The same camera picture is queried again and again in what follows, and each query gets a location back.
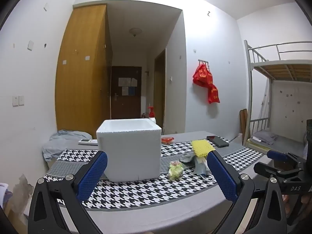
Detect grey bedding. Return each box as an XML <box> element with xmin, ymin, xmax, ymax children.
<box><xmin>252</xmin><ymin>130</ymin><xmax>279</xmax><ymax>145</ymax></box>

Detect dark brown door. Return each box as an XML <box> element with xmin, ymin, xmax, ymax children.
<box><xmin>111</xmin><ymin>66</ymin><xmax>142</xmax><ymax>120</ymax></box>

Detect blue face mask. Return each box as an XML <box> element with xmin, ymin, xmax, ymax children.
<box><xmin>194</xmin><ymin>155</ymin><xmax>215</xmax><ymax>183</ymax></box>

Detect houndstooth table runner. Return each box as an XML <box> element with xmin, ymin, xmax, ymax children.
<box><xmin>44</xmin><ymin>136</ymin><xmax>266</xmax><ymax>211</ymax></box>

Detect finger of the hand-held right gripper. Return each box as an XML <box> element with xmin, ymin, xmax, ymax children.
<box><xmin>253</xmin><ymin>162</ymin><xmax>294</xmax><ymax>179</ymax></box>
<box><xmin>267</xmin><ymin>150</ymin><xmax>306</xmax><ymax>167</ymax></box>

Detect person's right hand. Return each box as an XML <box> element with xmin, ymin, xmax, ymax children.
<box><xmin>283</xmin><ymin>194</ymin><xmax>293</xmax><ymax>216</ymax></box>

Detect wooden side door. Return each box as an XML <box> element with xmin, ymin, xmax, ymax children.
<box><xmin>154</xmin><ymin>49</ymin><xmax>167</xmax><ymax>133</ymax></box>

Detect white foam box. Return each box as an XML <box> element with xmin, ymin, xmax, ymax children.
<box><xmin>96</xmin><ymin>119</ymin><xmax>162</xmax><ymax>182</ymax></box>

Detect red plastic bag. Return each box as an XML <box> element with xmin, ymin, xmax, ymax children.
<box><xmin>207</xmin><ymin>84</ymin><xmax>220</xmax><ymax>104</ymax></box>
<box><xmin>192</xmin><ymin>63</ymin><xmax>212</xmax><ymax>87</ymax></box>

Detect white red pump bottle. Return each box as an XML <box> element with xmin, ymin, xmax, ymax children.
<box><xmin>147</xmin><ymin>106</ymin><xmax>156</xmax><ymax>125</ymax></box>

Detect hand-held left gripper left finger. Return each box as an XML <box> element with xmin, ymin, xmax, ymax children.
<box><xmin>29</xmin><ymin>151</ymin><xmax>108</xmax><ymax>234</ymax></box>

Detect light blue crumpled cloth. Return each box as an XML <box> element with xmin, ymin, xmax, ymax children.
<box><xmin>42</xmin><ymin>130</ymin><xmax>93</xmax><ymax>162</ymax></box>

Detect loose printed papers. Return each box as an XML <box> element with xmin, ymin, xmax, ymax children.
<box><xmin>0</xmin><ymin>183</ymin><xmax>12</xmax><ymax>207</ymax></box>

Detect wooden wardrobe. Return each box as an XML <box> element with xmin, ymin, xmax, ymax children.
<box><xmin>56</xmin><ymin>4</ymin><xmax>113</xmax><ymax>139</ymax></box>

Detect pale green soft toy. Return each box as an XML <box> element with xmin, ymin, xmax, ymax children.
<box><xmin>168</xmin><ymin>161</ymin><xmax>184</xmax><ymax>179</ymax></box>

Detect black smartphone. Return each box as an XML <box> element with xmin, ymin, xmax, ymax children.
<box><xmin>206</xmin><ymin>135</ymin><xmax>230</xmax><ymax>148</ymax></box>

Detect leaning wooden boards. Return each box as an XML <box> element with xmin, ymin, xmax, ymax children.
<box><xmin>239</xmin><ymin>108</ymin><xmax>248</xmax><ymax>137</ymax></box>

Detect grey sock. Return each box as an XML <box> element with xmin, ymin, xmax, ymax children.
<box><xmin>180</xmin><ymin>152</ymin><xmax>195</xmax><ymax>163</ymax></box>

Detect yellow knitted cloth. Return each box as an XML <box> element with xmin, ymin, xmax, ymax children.
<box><xmin>191</xmin><ymin>139</ymin><xmax>215</xmax><ymax>157</ymax></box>

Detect grey metal bunk bed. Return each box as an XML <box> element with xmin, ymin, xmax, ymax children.
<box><xmin>244</xmin><ymin>40</ymin><xmax>312</xmax><ymax>152</ymax></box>

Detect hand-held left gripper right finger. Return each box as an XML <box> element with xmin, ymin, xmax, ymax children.
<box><xmin>206</xmin><ymin>150</ymin><xmax>287</xmax><ymax>234</ymax></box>

